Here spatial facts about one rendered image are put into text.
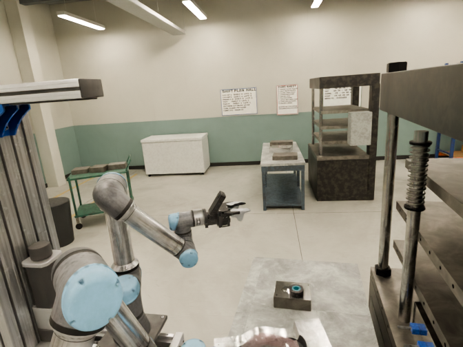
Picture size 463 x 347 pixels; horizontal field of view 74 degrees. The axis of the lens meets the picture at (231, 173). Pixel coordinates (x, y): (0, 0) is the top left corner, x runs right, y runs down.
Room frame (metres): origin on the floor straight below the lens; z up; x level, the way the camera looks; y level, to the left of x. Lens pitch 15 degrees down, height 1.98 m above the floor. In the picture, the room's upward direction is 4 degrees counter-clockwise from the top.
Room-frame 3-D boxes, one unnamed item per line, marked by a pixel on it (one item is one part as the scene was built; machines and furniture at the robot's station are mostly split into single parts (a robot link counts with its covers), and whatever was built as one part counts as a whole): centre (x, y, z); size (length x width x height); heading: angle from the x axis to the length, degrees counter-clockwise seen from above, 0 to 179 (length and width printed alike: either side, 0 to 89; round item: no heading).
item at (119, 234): (1.21, 0.49, 1.41); 0.15 x 0.12 x 0.55; 14
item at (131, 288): (1.08, 0.46, 1.20); 0.13 x 0.12 x 0.14; 14
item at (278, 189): (5.65, -0.94, 0.44); 1.90 x 0.70 x 0.89; 172
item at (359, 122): (5.48, -1.98, 1.03); 1.54 x 0.94 x 2.06; 172
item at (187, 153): (7.75, 1.34, 0.47); 1.52 x 0.77 x 0.94; 82
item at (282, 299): (1.50, -0.30, 0.83); 0.20 x 0.15 x 0.07; 75
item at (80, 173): (4.93, 2.12, 0.50); 0.98 x 0.55 x 1.01; 107
